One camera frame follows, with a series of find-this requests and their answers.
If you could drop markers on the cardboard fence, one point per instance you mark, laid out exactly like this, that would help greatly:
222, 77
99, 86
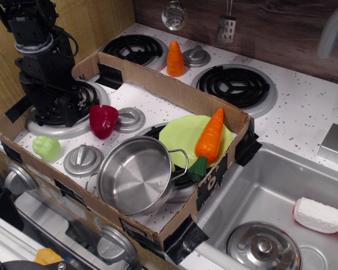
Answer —
163, 239

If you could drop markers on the orange toy cone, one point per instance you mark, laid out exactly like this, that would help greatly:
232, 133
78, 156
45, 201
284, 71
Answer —
175, 60

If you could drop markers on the orange object bottom left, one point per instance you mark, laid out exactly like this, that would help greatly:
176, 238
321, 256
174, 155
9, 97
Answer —
47, 256

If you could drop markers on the silver oven knob right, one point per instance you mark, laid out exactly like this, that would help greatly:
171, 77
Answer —
113, 246

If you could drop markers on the hanging silver spatula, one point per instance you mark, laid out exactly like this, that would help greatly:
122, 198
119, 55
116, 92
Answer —
226, 26

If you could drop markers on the steel pot lid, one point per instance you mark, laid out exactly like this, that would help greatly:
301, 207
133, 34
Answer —
261, 245

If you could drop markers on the grey faucet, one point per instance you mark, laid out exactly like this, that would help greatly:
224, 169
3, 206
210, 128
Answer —
327, 49

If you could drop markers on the silver knob back centre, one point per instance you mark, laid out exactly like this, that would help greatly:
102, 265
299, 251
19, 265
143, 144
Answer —
196, 57

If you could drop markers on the light green toy vegetable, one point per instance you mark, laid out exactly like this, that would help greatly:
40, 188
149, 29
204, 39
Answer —
46, 147

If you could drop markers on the steel sink basin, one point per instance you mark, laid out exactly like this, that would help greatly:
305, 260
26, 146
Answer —
265, 190

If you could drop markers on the silver oven knob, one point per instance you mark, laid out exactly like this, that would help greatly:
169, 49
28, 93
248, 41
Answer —
113, 246
18, 180

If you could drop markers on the light green plastic plate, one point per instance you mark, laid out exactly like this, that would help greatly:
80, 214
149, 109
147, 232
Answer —
183, 133

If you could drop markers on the stainless steel pot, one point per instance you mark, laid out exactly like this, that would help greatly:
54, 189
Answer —
135, 177

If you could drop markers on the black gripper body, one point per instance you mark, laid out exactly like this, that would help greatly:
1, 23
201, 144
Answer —
59, 103

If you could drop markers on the back right stove burner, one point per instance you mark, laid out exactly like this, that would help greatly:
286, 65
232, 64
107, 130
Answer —
245, 87

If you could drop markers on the white red toy food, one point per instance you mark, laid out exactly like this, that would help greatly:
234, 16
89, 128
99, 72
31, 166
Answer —
315, 216

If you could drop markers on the orange toy carrot green stem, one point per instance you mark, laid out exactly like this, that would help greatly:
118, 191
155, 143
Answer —
207, 146

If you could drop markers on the silver oven knob left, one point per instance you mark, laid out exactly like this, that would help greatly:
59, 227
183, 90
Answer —
18, 180

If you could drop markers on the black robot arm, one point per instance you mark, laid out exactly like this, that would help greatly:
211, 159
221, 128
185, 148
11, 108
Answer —
46, 63

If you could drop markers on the hanging silver ladle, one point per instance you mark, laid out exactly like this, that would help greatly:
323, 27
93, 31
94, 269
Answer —
174, 15

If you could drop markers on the silver knob front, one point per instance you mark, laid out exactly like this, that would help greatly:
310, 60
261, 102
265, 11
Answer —
83, 161

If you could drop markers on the back left stove burner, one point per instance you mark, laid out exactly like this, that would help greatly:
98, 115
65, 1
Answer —
140, 49

